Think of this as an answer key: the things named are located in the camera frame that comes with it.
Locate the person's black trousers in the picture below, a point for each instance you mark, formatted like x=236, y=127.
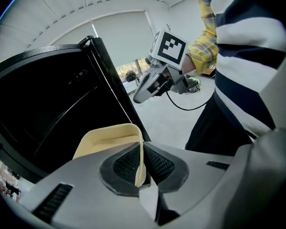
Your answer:
x=214, y=128

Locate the cream plastic tray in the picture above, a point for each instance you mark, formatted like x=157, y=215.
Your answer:
x=109, y=137

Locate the person's right forearm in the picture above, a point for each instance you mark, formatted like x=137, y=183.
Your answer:
x=202, y=54

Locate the person's striped shirt torso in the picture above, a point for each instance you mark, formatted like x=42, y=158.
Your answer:
x=240, y=56

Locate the white roller blind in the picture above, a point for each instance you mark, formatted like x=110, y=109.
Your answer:
x=124, y=37

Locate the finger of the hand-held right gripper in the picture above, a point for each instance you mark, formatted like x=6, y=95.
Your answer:
x=145, y=87
x=195, y=180

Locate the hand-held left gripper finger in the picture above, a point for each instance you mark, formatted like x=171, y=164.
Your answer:
x=85, y=194

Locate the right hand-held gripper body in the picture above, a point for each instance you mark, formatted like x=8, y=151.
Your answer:
x=171, y=49

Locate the green helmet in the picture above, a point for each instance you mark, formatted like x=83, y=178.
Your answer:
x=195, y=83

